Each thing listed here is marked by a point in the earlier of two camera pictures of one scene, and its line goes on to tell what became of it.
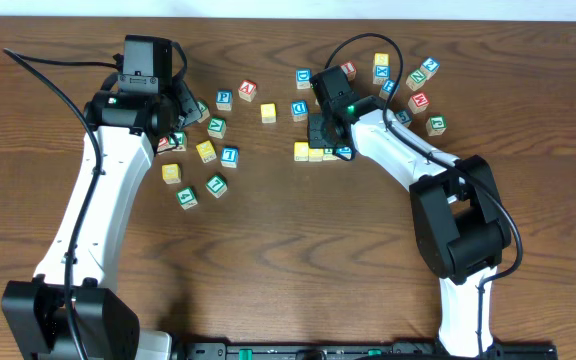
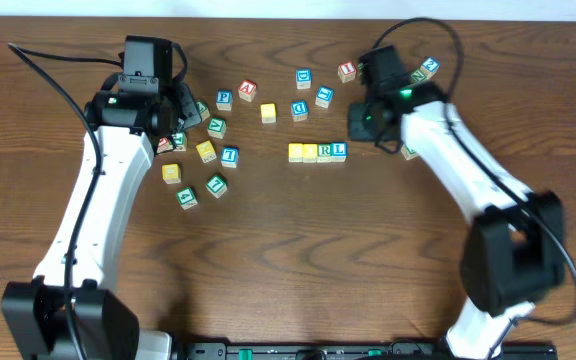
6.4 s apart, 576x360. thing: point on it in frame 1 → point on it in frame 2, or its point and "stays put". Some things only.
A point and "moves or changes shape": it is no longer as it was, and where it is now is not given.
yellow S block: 268,112 stays put
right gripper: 319,132 → 363,122
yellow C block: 301,151 moves or changes shape
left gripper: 188,105 stays put
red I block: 349,69 stays put
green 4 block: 186,198 stays put
